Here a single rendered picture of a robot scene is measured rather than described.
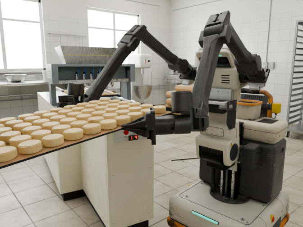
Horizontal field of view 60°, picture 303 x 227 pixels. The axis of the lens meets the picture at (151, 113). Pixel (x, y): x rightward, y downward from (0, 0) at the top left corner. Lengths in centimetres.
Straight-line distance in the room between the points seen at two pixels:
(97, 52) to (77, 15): 357
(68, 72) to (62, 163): 76
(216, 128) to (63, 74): 134
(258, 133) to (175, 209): 74
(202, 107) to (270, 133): 96
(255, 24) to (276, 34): 50
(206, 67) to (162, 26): 627
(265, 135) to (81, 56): 153
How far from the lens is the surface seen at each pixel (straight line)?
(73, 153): 236
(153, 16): 701
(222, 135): 160
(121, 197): 183
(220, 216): 174
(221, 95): 152
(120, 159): 172
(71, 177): 243
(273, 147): 178
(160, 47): 147
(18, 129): 85
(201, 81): 90
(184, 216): 187
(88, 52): 232
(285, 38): 555
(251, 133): 180
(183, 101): 76
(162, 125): 76
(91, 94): 126
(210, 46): 99
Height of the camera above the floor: 118
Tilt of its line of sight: 11 degrees down
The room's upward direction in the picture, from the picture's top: straight up
